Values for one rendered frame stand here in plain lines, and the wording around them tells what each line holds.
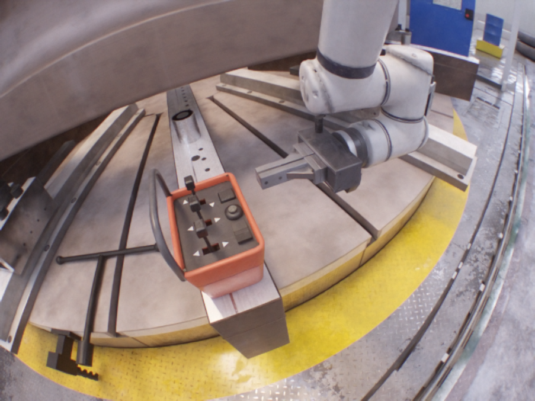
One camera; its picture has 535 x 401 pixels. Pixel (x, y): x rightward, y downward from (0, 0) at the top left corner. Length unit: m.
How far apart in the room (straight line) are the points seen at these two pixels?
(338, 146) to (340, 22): 0.21
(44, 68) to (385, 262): 1.66
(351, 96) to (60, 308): 1.30
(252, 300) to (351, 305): 0.79
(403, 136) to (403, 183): 0.80
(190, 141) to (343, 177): 0.61
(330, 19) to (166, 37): 0.67
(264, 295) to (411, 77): 0.45
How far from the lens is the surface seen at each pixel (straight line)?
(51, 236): 1.60
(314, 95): 0.38
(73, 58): 0.99
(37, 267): 1.53
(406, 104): 0.47
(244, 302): 0.48
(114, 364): 1.42
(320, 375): 1.13
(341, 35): 0.33
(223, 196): 0.47
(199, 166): 0.77
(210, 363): 1.19
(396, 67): 0.44
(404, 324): 1.25
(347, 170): 0.40
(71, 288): 1.32
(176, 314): 0.95
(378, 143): 0.46
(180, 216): 0.48
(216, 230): 0.43
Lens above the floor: 1.12
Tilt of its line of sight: 45 degrees down
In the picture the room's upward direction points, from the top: 9 degrees counter-clockwise
